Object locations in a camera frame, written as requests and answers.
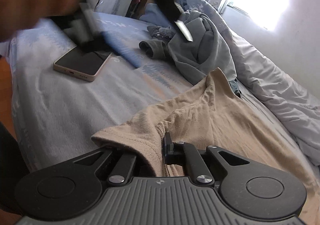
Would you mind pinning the light grey bed sheet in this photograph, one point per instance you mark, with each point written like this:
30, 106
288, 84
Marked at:
55, 114

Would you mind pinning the smartphone with beige case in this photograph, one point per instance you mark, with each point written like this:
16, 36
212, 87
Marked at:
84, 66

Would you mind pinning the grey-green hoodie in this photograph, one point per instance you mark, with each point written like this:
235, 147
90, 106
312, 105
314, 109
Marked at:
195, 59

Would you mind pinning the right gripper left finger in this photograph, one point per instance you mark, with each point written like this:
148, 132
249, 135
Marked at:
110, 166

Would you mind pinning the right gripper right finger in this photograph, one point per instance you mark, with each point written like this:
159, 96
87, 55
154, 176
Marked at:
201, 166

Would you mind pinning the light grey rolled duvet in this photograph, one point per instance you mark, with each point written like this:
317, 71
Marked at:
291, 103

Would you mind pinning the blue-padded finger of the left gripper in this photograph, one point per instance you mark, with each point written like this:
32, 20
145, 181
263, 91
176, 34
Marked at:
121, 49

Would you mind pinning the tan t-shirt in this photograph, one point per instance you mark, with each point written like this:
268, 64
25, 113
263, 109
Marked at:
211, 114

